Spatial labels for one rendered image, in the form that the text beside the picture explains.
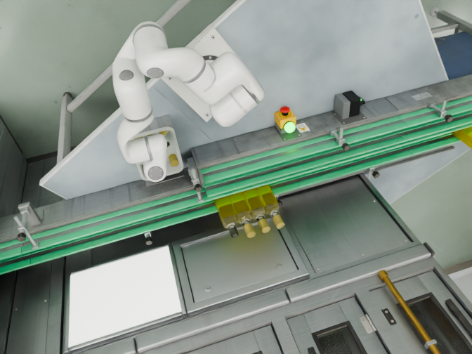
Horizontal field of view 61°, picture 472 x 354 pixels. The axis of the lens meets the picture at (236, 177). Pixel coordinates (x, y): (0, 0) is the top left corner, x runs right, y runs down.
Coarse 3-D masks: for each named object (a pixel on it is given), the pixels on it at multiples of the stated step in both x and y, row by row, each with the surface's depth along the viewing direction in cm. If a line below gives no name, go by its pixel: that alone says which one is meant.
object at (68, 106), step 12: (180, 0) 184; (168, 12) 185; (108, 72) 194; (96, 84) 196; (84, 96) 198; (72, 108) 200; (60, 120) 195; (60, 132) 186; (60, 144) 179; (60, 156) 171
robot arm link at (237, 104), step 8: (240, 88) 117; (232, 96) 117; (240, 96) 117; (248, 96) 117; (216, 104) 119; (224, 104) 117; (232, 104) 117; (240, 104) 117; (248, 104) 118; (256, 104) 120; (216, 112) 118; (224, 112) 118; (232, 112) 118; (240, 112) 119; (216, 120) 120; (224, 120) 119; (232, 120) 120
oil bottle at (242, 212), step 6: (240, 192) 162; (234, 198) 160; (240, 198) 160; (234, 204) 158; (240, 204) 157; (246, 204) 157; (234, 210) 157; (240, 210) 155; (246, 210) 155; (240, 216) 153; (246, 216) 153; (240, 222) 154
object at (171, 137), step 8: (160, 128) 148; (168, 128) 148; (136, 136) 146; (144, 136) 155; (168, 136) 158; (176, 144) 153; (168, 152) 163; (176, 152) 157; (168, 160) 166; (168, 168) 163; (176, 168) 163; (144, 176) 159
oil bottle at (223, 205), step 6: (222, 198) 161; (228, 198) 161; (216, 204) 160; (222, 204) 158; (228, 204) 158; (222, 210) 156; (228, 210) 156; (222, 216) 154; (228, 216) 153; (234, 216) 153; (222, 222) 156; (228, 222) 152; (234, 222) 153
